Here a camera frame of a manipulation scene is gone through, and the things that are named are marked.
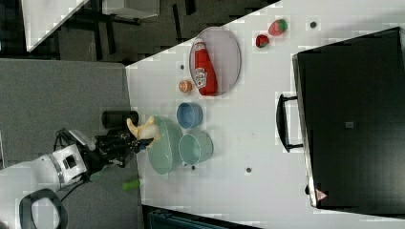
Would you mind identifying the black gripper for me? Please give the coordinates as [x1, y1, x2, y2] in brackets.
[80, 133, 153, 174]

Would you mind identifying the yellow plush peeled banana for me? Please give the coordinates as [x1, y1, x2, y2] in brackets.
[126, 115, 160, 148]

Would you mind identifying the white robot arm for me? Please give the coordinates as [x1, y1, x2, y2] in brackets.
[1, 129, 141, 229]

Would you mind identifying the green mug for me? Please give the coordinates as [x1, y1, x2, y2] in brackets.
[179, 132, 214, 166]

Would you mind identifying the green colander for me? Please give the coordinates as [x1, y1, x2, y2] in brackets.
[147, 115, 182, 175]

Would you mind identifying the black cylindrical container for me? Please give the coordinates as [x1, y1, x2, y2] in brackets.
[101, 111, 139, 129]

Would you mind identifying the green spatula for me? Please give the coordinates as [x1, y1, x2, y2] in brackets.
[122, 179, 141, 191]

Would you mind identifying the blue bowl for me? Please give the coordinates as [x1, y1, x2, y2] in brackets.
[176, 102, 203, 129]

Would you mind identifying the orange slice toy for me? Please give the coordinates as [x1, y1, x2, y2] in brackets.
[179, 80, 193, 93]

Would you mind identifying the red plush ketchup bottle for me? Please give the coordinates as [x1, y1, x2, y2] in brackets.
[194, 38, 218, 96]

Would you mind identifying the grey round plate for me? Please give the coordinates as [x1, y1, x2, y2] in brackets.
[189, 27, 242, 96]

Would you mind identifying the red strawberry toy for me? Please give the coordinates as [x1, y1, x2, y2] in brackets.
[256, 34, 269, 48]

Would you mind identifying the pink strawberry toy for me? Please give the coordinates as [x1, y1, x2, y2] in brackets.
[268, 19, 288, 36]

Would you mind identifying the black toaster oven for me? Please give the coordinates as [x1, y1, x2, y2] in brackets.
[292, 27, 405, 219]

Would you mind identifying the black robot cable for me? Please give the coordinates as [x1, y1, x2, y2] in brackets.
[53, 128, 96, 203]

